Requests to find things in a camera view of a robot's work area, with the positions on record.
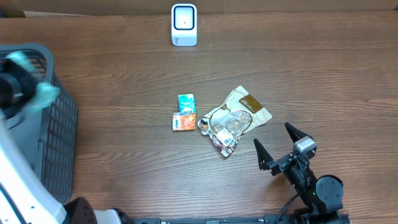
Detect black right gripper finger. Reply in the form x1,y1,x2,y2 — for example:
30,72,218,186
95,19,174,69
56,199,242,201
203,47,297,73
254,139,274,170
285,122,313,143

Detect light teal snack packet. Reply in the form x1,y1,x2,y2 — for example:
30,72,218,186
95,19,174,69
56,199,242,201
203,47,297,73
6,51,60,112

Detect brown snack pouch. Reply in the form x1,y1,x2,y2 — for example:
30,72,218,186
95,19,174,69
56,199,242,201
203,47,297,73
197,86,272,158

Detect orange tissue pack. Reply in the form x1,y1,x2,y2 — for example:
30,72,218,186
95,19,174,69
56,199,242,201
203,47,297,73
172,112,197,131

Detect teal tissue pack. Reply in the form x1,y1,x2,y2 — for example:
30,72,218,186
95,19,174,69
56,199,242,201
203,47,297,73
178,93,196,113

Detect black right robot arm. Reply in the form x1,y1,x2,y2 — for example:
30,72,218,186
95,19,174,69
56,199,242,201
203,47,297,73
254,123,350,224

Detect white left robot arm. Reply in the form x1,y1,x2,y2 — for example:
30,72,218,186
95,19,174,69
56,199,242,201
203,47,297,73
1,51,122,224

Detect white barcode scanner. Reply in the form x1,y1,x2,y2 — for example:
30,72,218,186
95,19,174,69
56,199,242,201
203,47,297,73
171,3,198,47

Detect grey plastic mesh basket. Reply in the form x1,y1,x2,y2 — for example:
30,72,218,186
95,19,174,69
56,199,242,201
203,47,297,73
1,43,78,203

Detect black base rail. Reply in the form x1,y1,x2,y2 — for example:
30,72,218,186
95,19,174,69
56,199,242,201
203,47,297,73
131,215,351,224

